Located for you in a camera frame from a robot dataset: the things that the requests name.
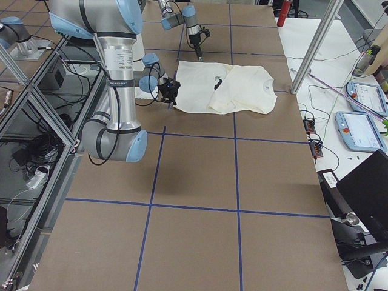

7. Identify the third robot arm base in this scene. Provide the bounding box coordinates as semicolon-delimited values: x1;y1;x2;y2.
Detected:
1;16;50;61

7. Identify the orange black connector module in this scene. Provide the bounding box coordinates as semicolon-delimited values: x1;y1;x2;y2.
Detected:
303;119;316;134

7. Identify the white long-sleeve cat shirt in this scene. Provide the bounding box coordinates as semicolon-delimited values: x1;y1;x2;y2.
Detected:
175;61;277;115

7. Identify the blue teach pendant near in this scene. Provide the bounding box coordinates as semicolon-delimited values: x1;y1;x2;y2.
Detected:
335;112;387;152

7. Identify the blue teach pendant far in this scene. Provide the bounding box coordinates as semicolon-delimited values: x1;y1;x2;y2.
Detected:
346;81;387;116

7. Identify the person in beige shirt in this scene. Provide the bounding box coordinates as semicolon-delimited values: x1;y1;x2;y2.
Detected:
365;24;387;75

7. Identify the blue teach pendant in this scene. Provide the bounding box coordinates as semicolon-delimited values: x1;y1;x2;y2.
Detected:
346;81;387;116
335;112;387;152

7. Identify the black cable bundle below table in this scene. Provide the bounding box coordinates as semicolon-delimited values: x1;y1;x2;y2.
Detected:
8;133;66;176

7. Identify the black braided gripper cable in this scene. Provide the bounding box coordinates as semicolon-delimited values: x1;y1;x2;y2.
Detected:
135;62;166;107

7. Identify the aluminium frame post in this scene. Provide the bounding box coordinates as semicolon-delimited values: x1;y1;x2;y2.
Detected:
290;0;344;95

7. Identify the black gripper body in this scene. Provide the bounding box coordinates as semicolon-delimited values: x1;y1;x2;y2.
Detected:
187;26;210;52
158;77;181;104

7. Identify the red bottle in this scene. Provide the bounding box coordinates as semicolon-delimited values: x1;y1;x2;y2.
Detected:
277;0;292;27

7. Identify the black box with white label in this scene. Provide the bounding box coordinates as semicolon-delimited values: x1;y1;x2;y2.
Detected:
317;169;360;226

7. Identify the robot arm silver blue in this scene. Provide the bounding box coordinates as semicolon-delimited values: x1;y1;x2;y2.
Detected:
158;1;210;62
49;1;180;162

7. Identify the reacher grabber stick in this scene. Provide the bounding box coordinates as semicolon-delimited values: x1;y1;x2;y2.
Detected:
307;72;387;129

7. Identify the black laptop monitor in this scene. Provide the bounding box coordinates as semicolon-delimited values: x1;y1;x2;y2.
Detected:
336;149;387;241

